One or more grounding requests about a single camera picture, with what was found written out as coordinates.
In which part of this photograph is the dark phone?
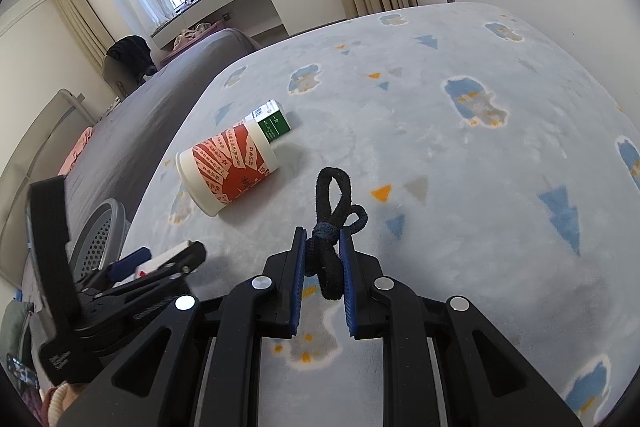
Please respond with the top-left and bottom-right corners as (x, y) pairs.
(6, 353), (40, 389)

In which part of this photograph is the black garment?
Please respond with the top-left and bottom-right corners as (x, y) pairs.
(106, 35), (153, 80)

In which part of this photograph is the grey green cloth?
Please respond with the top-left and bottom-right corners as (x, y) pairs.
(0, 301), (35, 360)

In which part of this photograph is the beige chair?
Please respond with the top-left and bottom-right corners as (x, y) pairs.
(102, 49), (156, 100)

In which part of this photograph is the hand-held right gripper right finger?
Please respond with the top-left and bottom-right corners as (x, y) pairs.
(340, 227), (583, 427)

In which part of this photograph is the white window bench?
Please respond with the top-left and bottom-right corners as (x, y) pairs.
(150, 0), (291, 52)

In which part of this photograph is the grey perforated waste basket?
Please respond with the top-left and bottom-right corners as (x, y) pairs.
(67, 199), (132, 283)

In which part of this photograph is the pink laundry basket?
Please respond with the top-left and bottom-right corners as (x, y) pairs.
(160, 22), (226, 65)

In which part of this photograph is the red and white paper cup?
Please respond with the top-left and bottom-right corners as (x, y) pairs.
(175, 122), (280, 218)

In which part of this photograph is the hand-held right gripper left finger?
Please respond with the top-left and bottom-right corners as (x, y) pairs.
(59, 227), (308, 427)

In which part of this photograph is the pink cloth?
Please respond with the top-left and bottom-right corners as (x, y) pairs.
(57, 127), (96, 178)

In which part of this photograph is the black hair band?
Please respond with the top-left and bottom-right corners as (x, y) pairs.
(306, 167), (369, 301)

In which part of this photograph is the grey headboard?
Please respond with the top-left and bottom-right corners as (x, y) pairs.
(0, 89), (96, 283)

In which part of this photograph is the grey bed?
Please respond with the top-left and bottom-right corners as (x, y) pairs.
(65, 28), (261, 228)

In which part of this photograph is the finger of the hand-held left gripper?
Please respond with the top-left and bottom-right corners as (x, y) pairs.
(92, 247), (152, 289)
(75, 241), (208, 304)

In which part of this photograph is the pile of clothes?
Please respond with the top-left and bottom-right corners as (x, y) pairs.
(172, 23), (213, 50)

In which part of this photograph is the green and white carton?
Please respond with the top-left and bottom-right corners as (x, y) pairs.
(244, 99), (292, 144)

